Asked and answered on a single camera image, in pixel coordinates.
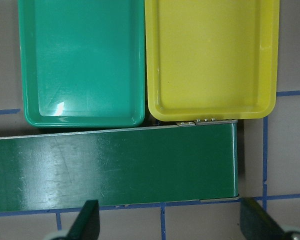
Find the green plastic tray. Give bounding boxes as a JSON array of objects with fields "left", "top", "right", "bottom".
[{"left": 17, "top": 0, "right": 146, "bottom": 128}]

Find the green conveyor belt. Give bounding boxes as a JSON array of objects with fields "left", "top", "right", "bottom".
[{"left": 0, "top": 120, "right": 238, "bottom": 212}]

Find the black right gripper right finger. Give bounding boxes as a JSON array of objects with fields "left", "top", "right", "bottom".
[{"left": 239, "top": 197, "right": 290, "bottom": 240}]

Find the yellow plastic tray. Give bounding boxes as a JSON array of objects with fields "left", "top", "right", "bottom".
[{"left": 144, "top": 0, "right": 280, "bottom": 122}]

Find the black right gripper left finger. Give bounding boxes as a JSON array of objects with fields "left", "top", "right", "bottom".
[{"left": 66, "top": 200, "right": 100, "bottom": 240}]

